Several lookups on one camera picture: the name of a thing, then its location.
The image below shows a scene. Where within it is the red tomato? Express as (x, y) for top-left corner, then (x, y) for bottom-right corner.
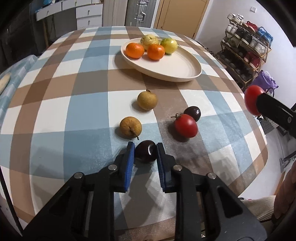
(244, 85), (265, 116)
(172, 114), (198, 138)

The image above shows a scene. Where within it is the dark plum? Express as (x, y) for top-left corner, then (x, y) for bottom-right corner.
(134, 140), (157, 164)
(184, 106), (201, 122)

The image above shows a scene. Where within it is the small brown pear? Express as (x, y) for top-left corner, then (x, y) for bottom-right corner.
(119, 116), (142, 140)
(137, 90), (158, 110)

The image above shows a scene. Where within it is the green yellow guava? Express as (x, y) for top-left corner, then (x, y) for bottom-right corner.
(161, 38), (178, 55)

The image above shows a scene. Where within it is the orange tangerine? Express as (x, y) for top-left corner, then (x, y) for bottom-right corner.
(147, 44), (165, 61)
(125, 43), (144, 59)

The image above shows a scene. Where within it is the wrinkled yellow guava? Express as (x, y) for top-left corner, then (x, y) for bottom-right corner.
(140, 34), (159, 51)

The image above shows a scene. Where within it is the person right hand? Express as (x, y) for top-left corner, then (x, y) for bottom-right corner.
(274, 168), (295, 219)

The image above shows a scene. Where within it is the purple bag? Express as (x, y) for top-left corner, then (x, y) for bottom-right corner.
(250, 70), (278, 93)

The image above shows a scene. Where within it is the shoe rack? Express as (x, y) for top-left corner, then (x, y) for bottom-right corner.
(216, 14), (273, 90)

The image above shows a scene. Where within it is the large cream plate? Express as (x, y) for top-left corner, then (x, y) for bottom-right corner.
(120, 38), (202, 82)

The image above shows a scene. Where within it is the checkered tablecloth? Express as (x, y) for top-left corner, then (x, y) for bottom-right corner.
(1, 27), (268, 225)

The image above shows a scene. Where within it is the wooden door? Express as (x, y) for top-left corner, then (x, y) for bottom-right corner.
(153, 0), (209, 38)

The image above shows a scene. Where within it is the small cream plate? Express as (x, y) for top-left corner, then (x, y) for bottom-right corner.
(0, 72), (11, 94)

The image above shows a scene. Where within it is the side table teal cloth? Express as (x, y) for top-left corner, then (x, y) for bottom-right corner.
(1, 55), (38, 126)

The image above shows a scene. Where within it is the silver suitcase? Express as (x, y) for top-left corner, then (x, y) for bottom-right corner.
(125, 0), (157, 28)

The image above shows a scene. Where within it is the beige suitcase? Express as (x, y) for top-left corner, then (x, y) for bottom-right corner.
(102, 0), (128, 27)

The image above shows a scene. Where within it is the white drawer desk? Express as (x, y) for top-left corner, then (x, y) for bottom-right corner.
(35, 0), (103, 30)

